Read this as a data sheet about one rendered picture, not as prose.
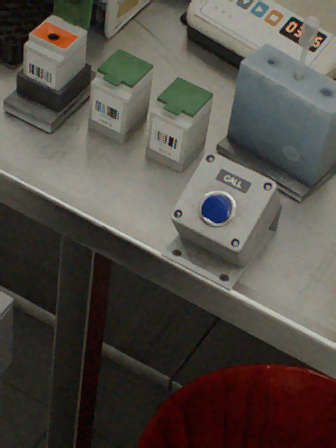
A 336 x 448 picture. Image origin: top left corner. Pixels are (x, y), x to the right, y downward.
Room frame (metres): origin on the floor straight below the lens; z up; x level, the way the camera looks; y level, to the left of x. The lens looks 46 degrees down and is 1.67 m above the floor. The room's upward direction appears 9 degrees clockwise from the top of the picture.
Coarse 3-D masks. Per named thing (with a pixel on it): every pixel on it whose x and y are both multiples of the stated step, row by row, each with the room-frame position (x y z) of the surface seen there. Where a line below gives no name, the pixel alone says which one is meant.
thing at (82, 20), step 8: (56, 0) 0.95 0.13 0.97; (64, 0) 0.94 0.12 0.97; (72, 0) 0.94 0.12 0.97; (80, 0) 0.94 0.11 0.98; (88, 0) 0.94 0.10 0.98; (56, 8) 0.95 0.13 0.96; (64, 8) 0.94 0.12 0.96; (72, 8) 0.94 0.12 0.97; (80, 8) 0.94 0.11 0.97; (88, 8) 0.93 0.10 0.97; (64, 16) 0.94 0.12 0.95; (72, 16) 0.94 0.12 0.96; (80, 16) 0.94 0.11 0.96; (88, 16) 0.93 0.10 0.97; (72, 24) 0.93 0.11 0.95; (80, 24) 0.93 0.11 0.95; (88, 24) 0.93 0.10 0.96
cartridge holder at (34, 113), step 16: (32, 80) 0.90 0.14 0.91; (80, 80) 0.91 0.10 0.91; (16, 96) 0.89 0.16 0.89; (32, 96) 0.89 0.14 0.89; (48, 96) 0.89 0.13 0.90; (64, 96) 0.89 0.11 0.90; (80, 96) 0.91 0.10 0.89; (16, 112) 0.88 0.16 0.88; (32, 112) 0.88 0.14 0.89; (48, 112) 0.88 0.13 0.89; (64, 112) 0.89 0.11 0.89; (48, 128) 0.87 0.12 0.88
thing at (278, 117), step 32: (256, 64) 0.89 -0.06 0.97; (288, 64) 0.90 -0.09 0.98; (256, 96) 0.88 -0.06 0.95; (288, 96) 0.86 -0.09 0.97; (320, 96) 0.86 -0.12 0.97; (256, 128) 0.87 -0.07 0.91; (288, 128) 0.86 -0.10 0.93; (320, 128) 0.84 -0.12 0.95; (256, 160) 0.86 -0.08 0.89; (288, 160) 0.85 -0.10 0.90; (320, 160) 0.84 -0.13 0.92; (288, 192) 0.83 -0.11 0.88
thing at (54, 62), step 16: (32, 32) 0.91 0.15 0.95; (48, 32) 0.92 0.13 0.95; (64, 32) 0.92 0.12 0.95; (80, 32) 0.93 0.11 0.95; (32, 48) 0.90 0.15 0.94; (48, 48) 0.90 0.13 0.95; (64, 48) 0.90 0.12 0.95; (80, 48) 0.92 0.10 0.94; (32, 64) 0.90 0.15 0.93; (48, 64) 0.89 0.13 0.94; (64, 64) 0.89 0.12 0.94; (80, 64) 0.92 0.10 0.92; (48, 80) 0.89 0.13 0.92; (64, 80) 0.90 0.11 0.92
